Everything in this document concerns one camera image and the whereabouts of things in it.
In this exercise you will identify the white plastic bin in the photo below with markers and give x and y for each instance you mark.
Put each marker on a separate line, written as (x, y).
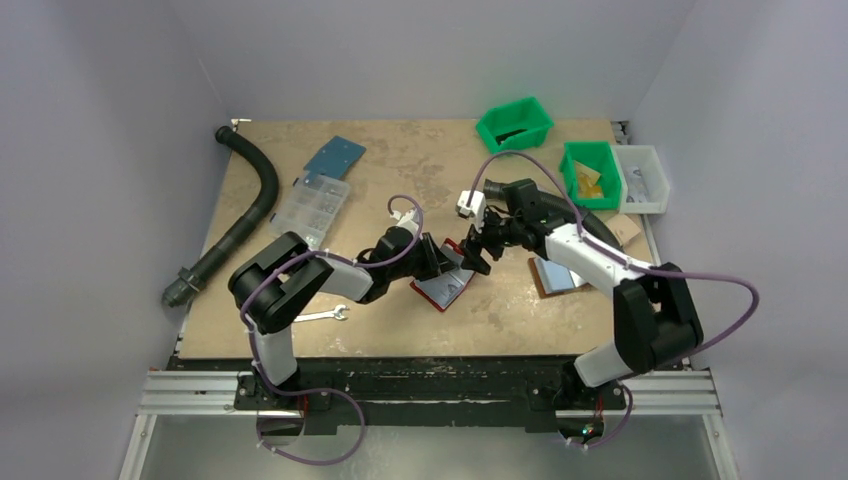
(645, 189)

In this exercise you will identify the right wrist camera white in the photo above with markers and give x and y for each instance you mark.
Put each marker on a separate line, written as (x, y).
(471, 205)

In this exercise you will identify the green bin with yellow items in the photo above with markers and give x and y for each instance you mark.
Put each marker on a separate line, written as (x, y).
(591, 175)

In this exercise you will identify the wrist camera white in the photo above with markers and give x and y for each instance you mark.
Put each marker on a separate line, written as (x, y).
(471, 205)
(411, 220)

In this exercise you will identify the silver wrench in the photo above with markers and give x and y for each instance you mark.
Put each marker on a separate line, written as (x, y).
(338, 313)

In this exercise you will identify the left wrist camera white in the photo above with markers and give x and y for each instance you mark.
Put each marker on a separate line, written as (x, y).
(411, 220)

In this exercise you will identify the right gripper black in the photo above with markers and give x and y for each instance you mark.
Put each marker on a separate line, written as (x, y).
(482, 240)

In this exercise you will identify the clear compartment screw box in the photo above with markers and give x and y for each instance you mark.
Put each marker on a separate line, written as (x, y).
(310, 208)

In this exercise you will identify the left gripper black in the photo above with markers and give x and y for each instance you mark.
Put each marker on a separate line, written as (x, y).
(439, 268)

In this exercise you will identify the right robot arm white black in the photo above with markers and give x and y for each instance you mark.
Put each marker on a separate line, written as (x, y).
(654, 317)

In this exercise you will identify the red leather card holder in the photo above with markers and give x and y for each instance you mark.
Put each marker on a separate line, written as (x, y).
(443, 291)

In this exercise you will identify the brown open card holder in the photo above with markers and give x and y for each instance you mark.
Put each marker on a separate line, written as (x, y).
(551, 279)

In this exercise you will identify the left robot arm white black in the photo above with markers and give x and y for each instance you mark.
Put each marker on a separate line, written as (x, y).
(277, 284)

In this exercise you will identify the green bin rear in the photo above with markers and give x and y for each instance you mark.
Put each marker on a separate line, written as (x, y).
(518, 125)

